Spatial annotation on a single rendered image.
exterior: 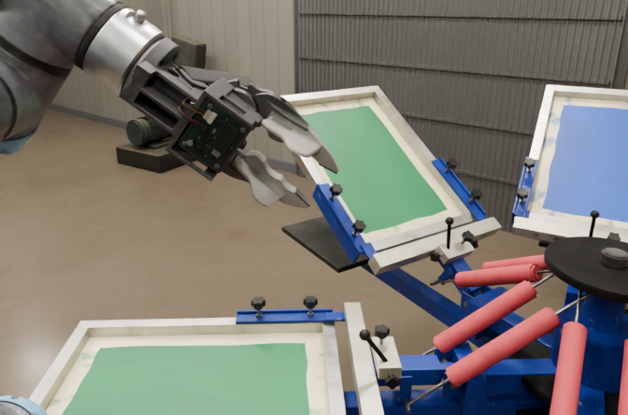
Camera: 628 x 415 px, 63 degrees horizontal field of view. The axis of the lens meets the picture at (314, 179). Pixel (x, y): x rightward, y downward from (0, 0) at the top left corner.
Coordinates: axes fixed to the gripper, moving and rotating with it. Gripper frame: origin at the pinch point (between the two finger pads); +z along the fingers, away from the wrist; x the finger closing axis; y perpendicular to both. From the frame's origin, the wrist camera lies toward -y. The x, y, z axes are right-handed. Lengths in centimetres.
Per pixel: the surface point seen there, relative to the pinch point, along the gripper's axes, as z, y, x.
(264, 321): 29, -76, -77
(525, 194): 89, -133, -6
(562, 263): 72, -63, -4
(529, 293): 74, -65, -16
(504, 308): 71, -64, -23
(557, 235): 100, -118, -8
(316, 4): -28, -493, -36
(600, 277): 77, -57, 0
